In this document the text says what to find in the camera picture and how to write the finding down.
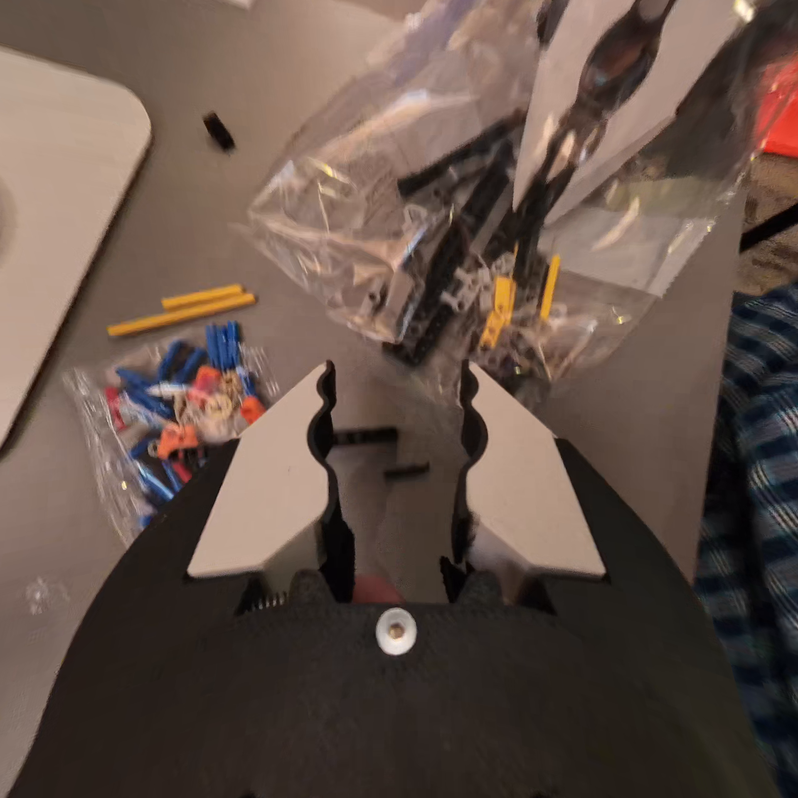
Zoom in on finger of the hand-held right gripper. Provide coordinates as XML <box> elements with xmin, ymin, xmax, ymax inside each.
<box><xmin>511</xmin><ymin>0</ymin><xmax>637</xmax><ymax>209</ymax></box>
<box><xmin>542</xmin><ymin>0</ymin><xmax>752</xmax><ymax>222</ymax></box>

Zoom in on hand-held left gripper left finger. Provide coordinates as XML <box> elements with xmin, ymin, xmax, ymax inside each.
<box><xmin>187</xmin><ymin>360</ymin><xmax>356</xmax><ymax>602</ymax></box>

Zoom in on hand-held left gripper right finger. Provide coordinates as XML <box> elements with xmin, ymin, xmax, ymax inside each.
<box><xmin>439</xmin><ymin>358</ymin><xmax>607</xmax><ymax>602</ymax></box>

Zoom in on black lego beam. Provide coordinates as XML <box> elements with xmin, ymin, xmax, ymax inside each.
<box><xmin>332</xmin><ymin>426</ymin><xmax>399</xmax><ymax>446</ymax></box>

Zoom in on large bag of black lego parts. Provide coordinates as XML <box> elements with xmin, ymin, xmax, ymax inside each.
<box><xmin>246</xmin><ymin>0</ymin><xmax>786</xmax><ymax>400</ymax></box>

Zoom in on small bag of colourful lego pins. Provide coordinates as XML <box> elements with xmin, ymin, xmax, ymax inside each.
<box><xmin>62</xmin><ymin>321</ymin><xmax>281</xmax><ymax>546</ymax></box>

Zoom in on long yellow lego axle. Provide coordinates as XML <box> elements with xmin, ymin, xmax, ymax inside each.
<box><xmin>107</xmin><ymin>293</ymin><xmax>258</xmax><ymax>338</ymax></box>

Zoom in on short yellow lego axle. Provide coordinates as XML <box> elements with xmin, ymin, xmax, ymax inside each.
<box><xmin>161</xmin><ymin>283</ymin><xmax>245</xmax><ymax>310</ymax></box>

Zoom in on small black lego piece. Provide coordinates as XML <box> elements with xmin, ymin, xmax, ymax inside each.
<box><xmin>202</xmin><ymin>111</ymin><xmax>236</xmax><ymax>152</ymax></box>

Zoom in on red object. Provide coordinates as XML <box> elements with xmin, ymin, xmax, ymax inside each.
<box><xmin>757</xmin><ymin>59</ymin><xmax>798</xmax><ymax>157</ymax></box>

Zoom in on person's blue plaid shirt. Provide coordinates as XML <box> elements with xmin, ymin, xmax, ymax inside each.
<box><xmin>695</xmin><ymin>283</ymin><xmax>798</xmax><ymax>798</ymax></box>

